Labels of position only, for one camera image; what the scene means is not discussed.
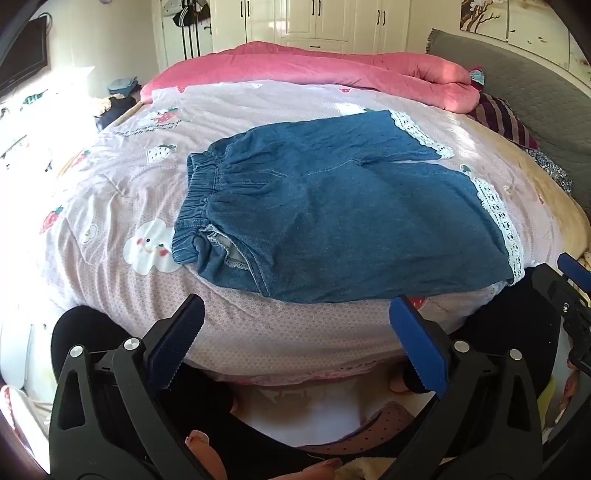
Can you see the pink strawberry print bedsheet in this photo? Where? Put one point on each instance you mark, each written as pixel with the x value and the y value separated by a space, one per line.
pixel 100 234

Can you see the left hand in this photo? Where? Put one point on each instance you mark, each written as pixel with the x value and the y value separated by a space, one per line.
pixel 198 443

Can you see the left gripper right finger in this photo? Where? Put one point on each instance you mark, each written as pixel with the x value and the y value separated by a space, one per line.
pixel 484 422

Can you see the black wall television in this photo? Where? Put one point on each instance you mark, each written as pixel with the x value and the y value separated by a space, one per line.
pixel 27 56

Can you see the blue denim lace-trimmed pants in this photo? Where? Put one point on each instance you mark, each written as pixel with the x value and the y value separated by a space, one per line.
pixel 342 209

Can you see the hanging bags on door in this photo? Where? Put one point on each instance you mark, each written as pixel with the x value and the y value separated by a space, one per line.
pixel 187 19

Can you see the striped purple pillow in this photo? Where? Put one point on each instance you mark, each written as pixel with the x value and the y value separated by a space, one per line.
pixel 497 115

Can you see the folded clothes pile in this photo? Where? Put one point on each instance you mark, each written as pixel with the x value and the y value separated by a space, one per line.
pixel 123 86

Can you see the grey padded headboard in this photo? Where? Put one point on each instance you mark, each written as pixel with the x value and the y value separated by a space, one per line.
pixel 556 111

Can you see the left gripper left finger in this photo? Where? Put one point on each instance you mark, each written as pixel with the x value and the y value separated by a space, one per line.
pixel 105 423

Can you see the floral wall painting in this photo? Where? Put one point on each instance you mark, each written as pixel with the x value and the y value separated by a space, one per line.
pixel 530 25

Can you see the pink folded quilt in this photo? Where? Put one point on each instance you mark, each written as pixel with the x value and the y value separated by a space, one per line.
pixel 425 78

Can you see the white wardrobe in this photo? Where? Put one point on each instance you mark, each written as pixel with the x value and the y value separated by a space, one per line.
pixel 354 27

